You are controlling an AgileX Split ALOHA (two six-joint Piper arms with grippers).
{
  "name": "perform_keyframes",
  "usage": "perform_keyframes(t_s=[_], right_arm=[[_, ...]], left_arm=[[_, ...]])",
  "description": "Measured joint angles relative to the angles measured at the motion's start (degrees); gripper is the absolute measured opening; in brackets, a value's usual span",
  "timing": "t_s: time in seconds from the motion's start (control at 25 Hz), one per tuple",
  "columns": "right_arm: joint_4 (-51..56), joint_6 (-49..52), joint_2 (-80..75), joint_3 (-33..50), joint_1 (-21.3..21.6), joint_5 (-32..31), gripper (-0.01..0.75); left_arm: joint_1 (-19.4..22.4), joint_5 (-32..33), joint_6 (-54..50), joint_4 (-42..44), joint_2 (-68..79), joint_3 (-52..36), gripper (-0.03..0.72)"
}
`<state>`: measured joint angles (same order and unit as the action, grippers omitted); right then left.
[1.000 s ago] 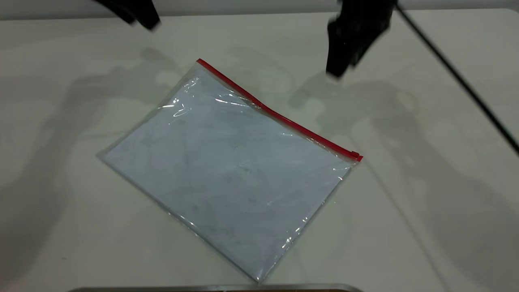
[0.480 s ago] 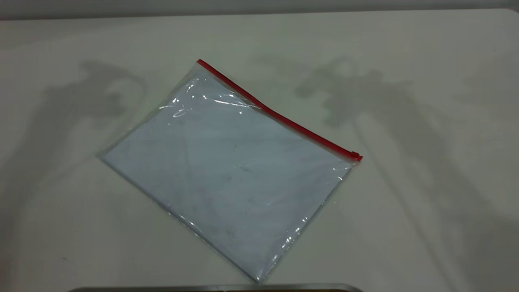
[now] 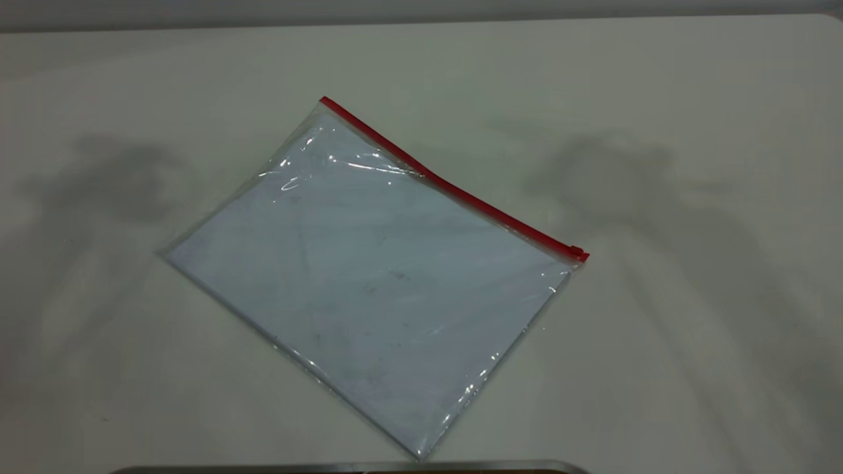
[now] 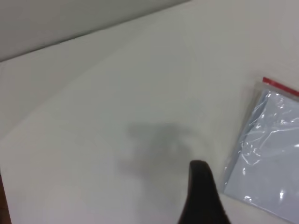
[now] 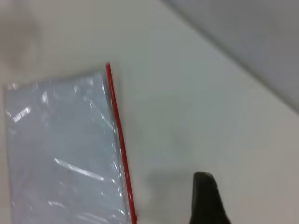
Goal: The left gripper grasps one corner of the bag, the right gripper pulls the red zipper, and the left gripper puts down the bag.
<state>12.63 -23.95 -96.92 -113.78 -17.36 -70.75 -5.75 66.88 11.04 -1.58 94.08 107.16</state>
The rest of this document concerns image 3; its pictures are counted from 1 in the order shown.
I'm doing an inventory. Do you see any transparent zip bag red zipper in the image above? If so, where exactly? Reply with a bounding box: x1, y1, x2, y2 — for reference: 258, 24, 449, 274
157, 95, 591, 461

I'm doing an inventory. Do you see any grey metal edge strip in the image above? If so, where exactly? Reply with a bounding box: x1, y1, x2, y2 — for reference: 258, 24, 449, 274
109, 460, 591, 474

